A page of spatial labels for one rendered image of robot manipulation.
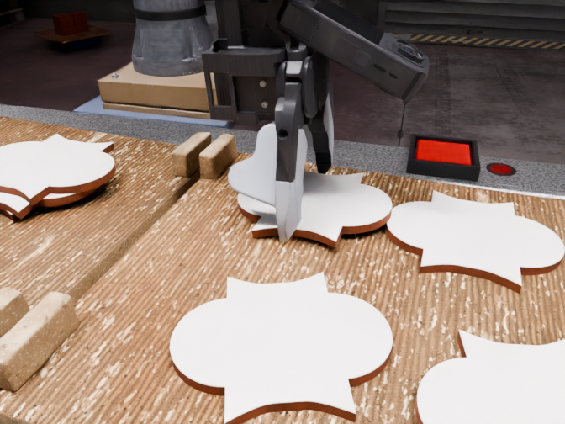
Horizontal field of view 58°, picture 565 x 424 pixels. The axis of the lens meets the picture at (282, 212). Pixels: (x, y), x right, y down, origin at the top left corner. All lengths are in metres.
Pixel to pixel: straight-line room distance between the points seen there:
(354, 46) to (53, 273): 0.28
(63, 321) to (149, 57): 0.61
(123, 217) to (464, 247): 0.29
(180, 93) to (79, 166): 0.36
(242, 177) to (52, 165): 0.20
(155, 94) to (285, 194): 0.51
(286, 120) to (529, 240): 0.22
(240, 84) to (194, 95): 0.43
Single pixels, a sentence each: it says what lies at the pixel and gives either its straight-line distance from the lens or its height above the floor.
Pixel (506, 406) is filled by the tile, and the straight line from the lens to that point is 0.32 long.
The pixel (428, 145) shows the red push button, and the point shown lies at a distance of 0.62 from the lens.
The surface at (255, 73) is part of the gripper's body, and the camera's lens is 0.38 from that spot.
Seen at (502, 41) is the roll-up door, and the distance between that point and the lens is 5.16.
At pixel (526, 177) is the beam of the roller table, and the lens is 0.62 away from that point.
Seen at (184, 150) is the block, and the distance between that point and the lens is 0.51.
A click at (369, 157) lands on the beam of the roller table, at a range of 0.61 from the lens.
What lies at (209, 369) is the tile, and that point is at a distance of 0.31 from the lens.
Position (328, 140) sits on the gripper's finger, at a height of 0.99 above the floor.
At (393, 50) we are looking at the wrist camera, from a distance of 0.38.
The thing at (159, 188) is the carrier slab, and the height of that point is 0.94.
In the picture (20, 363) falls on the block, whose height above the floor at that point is 0.95.
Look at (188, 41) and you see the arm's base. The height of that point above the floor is 0.97.
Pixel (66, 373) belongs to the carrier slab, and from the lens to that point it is 0.34.
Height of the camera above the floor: 1.18
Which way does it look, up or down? 32 degrees down
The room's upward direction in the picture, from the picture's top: straight up
